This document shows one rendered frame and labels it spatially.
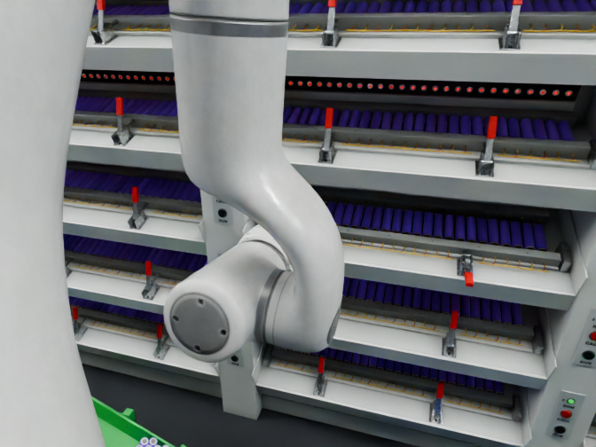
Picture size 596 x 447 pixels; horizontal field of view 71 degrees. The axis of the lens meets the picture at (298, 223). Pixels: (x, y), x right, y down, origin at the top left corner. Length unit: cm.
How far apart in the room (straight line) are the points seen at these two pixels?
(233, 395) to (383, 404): 38
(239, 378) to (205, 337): 71
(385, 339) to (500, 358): 23
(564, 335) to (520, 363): 11
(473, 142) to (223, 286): 54
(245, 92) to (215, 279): 17
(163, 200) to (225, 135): 69
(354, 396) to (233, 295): 73
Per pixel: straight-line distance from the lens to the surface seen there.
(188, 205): 98
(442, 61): 71
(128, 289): 115
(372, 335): 94
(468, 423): 109
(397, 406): 107
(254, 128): 34
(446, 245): 84
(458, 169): 76
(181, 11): 34
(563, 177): 79
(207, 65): 32
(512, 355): 97
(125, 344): 128
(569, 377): 97
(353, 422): 116
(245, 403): 117
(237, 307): 38
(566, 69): 74
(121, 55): 89
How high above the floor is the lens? 92
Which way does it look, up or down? 25 degrees down
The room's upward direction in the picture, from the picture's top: straight up
